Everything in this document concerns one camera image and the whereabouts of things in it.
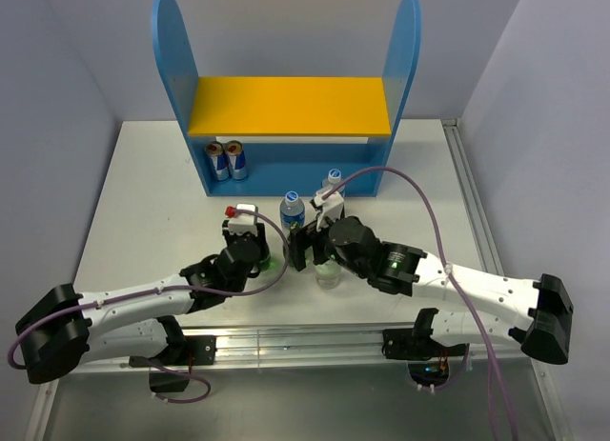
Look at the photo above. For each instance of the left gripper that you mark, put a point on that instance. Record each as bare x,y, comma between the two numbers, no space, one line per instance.
259,238

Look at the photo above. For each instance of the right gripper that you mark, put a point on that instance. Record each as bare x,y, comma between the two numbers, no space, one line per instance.
302,238

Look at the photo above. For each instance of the green Perrier bottle red label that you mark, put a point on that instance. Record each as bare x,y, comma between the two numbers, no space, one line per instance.
265,260

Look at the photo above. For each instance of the pocari sweat bottle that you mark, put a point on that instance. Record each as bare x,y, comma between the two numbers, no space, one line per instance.
333,178
291,210

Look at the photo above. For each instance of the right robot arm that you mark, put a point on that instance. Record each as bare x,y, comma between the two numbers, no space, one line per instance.
464,305

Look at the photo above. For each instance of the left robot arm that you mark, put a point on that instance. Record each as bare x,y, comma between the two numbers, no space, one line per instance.
66,328

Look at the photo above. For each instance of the blue and yellow shelf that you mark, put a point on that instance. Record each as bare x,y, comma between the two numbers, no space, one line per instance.
293,129

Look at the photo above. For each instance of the front clear glass bottle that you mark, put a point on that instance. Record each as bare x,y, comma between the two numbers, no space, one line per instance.
328,275

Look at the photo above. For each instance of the right Red Bull can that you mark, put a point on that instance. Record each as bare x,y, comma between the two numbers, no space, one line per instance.
237,160

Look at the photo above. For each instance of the red bull can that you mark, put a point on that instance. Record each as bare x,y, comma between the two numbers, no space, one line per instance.
218,161
237,160

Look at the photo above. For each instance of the left Red Bull can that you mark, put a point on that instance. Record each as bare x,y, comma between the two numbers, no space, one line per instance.
218,161

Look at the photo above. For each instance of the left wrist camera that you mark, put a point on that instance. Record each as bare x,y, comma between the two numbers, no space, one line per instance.
240,219

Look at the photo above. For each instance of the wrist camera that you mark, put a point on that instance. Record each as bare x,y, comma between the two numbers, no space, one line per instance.
240,219
328,204

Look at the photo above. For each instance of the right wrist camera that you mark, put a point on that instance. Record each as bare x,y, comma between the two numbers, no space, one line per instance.
328,204

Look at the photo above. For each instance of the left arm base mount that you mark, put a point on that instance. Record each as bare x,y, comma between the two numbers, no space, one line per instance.
171,371

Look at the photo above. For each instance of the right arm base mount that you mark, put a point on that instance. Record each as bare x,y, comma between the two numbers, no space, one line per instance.
431,367

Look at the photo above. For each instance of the aluminium mounting rail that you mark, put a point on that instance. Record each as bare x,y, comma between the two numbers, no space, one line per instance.
332,345

